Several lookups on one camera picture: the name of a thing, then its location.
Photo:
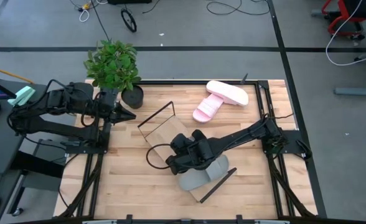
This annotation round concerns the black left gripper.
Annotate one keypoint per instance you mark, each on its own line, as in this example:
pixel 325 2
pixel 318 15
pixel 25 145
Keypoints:
pixel 109 104

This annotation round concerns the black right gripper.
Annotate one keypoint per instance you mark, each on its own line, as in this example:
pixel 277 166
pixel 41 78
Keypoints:
pixel 195 152

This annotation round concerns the grey foam slide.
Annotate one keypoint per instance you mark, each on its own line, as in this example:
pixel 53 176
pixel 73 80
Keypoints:
pixel 201 179

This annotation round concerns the pink foam slide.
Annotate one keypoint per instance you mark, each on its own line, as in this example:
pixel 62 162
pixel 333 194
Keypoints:
pixel 204 110
pixel 229 93

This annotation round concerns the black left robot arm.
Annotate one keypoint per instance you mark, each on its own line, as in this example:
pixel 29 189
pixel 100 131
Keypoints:
pixel 46 124

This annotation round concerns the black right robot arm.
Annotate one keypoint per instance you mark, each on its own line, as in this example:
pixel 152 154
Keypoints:
pixel 242 135

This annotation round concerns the green plant in black pot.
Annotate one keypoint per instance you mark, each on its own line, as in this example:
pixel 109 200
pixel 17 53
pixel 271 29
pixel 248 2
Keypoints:
pixel 113 62

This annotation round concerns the black wheel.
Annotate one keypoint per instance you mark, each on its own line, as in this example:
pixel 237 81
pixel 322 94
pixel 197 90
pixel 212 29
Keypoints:
pixel 129 20

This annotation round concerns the mint green stapler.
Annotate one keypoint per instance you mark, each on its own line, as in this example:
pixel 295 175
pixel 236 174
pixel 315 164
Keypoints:
pixel 22 96

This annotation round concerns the black box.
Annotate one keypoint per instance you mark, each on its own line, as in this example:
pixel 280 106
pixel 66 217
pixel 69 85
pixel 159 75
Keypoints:
pixel 128 1

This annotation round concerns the yellow plug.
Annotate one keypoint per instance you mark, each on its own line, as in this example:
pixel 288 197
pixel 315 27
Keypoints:
pixel 86 6

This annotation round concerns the dark grey desk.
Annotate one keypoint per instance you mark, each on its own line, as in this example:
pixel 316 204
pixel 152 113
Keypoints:
pixel 2 143

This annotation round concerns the desk caster wheel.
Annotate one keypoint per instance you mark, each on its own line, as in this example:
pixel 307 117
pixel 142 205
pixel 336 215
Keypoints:
pixel 16 212

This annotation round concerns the grey stand base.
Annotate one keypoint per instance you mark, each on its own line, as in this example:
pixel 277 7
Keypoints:
pixel 357 91

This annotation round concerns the red and black cart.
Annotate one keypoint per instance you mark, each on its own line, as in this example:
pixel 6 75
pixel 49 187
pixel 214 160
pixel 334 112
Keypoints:
pixel 341 18

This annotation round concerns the wooden shelf with black frame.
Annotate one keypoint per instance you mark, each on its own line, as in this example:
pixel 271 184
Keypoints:
pixel 162 132

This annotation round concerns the black metal table frame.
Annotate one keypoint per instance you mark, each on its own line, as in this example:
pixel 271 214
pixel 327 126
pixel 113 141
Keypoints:
pixel 176 82

